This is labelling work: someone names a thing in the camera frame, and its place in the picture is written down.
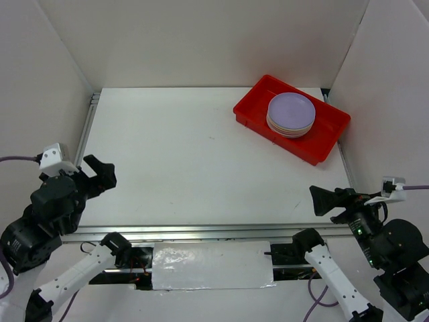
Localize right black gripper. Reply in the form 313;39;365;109
308;181;385;264

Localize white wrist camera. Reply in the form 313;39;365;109
39;143;79;177
364;176;407;205

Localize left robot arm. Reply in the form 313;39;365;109
1;153;133;321

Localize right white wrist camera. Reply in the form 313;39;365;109
364;176;407;205

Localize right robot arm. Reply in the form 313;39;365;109
292;180;428;321

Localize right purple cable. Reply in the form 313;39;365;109
303;184;429;322

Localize pink plate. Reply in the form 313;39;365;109
273;131;308;139

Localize red plastic bin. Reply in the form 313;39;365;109
233;74;351;166

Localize orange plate top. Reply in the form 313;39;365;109
268;123;312;135

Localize cream white plate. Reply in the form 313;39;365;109
271;128;310;138

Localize purple plate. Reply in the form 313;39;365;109
267;93;316;130

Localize aluminium front rail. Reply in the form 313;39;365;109
62;223;351;244

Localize blue plate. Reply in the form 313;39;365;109
267;121;314;132

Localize white taped cover panel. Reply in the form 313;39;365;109
151;241;275;290

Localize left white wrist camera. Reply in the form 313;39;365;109
39;143;79;177

